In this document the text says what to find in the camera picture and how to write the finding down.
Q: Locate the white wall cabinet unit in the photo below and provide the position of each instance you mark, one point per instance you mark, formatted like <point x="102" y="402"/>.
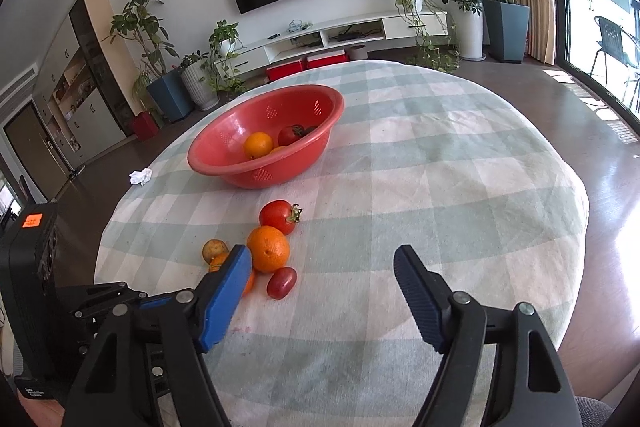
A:
<point x="95" y="117"/>

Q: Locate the trailing pothos in white pot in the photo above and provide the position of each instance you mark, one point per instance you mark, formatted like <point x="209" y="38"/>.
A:
<point x="225" y="39"/>

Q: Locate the green white checked tablecloth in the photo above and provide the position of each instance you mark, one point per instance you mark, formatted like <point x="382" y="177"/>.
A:
<point x="425" y="187"/>

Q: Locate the small grey round bin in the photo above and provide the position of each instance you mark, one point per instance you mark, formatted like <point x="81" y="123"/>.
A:
<point x="358" y="53"/>

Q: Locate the grey fabric chair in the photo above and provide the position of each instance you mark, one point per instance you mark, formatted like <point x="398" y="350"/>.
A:
<point x="592" y="412"/>

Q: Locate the brown wooden door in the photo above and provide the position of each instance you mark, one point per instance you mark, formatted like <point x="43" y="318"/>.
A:
<point x="27" y="152"/>

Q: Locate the brown round fruit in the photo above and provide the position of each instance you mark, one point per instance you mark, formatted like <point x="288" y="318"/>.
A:
<point x="214" y="251"/>

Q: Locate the tall plant in blue pot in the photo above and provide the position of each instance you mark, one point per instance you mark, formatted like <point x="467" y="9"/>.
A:
<point x="170" y="99"/>

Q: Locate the white television console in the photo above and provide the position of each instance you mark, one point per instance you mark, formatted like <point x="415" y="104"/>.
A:
<point x="400" y="24"/>

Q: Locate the red plastic colander bowl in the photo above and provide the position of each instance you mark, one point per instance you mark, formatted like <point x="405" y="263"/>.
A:
<point x="260" y="107"/>

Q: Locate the bushy plant in white pot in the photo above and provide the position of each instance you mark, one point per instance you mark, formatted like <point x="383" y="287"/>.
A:
<point x="467" y="32"/>

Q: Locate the black outdoor chair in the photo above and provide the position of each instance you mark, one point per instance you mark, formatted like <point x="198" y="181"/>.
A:
<point x="634" y="87"/>
<point x="610" y="42"/>

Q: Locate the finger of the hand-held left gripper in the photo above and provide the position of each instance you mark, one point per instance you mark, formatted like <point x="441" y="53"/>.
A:
<point x="156" y="369"/>
<point x="95" y="294"/>

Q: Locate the large orange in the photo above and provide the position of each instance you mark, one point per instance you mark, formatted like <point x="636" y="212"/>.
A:
<point x="258" y="144"/>

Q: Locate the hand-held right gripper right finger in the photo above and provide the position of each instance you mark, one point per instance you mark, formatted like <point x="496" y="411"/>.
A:
<point x="420" y="302"/>

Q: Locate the plant in white ribbed pot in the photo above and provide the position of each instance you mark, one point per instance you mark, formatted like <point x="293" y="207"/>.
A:
<point x="199" y="87"/>

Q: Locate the round red tomato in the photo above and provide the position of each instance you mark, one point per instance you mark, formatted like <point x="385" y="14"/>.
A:
<point x="289" y="135"/>
<point x="276" y="217"/>

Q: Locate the red box with white lid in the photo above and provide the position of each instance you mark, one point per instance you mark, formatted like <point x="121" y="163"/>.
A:
<point x="327" y="59"/>
<point x="285" y="71"/>

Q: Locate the crumpled white tissue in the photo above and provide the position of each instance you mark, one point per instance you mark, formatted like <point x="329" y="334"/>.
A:
<point x="140" y="177"/>

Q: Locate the small oblong red tomato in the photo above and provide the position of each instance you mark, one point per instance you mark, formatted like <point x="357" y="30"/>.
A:
<point x="281" y="282"/>

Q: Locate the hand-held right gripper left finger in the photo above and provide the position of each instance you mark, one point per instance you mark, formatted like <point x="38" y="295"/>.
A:
<point x="225" y="297"/>

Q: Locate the small dark red box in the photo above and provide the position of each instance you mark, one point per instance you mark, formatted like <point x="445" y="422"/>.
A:
<point x="145" y="127"/>

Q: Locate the small mandarin orange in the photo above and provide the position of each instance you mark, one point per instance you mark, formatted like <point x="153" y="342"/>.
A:
<point x="268" y="249"/>
<point x="218" y="263"/>

